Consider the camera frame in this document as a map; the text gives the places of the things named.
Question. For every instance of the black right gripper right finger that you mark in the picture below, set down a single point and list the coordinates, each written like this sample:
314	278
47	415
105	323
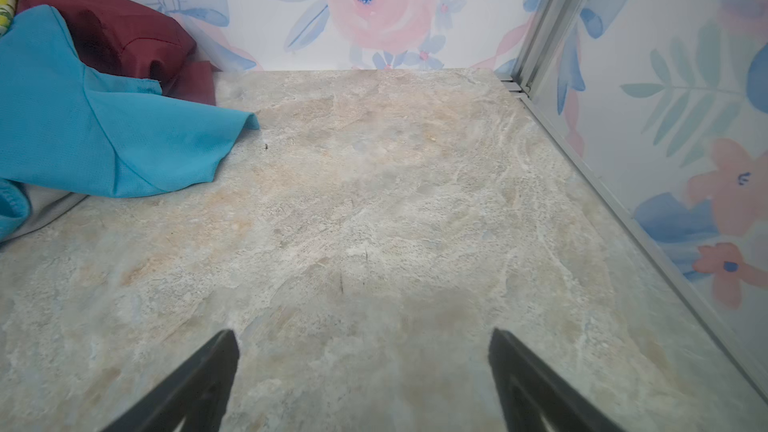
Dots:
533	397

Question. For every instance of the aluminium corner frame post right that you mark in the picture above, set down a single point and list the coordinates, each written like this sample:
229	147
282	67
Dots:
662	106

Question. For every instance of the maroon cloth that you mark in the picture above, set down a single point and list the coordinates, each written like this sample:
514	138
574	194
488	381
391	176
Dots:
124	38

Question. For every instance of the teal cloth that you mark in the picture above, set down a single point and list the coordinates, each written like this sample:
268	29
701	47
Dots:
66	126

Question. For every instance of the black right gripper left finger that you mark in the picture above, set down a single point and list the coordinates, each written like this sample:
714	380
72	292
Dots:
193	397

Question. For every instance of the grey cloth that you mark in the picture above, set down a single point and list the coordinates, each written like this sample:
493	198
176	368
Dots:
45	207

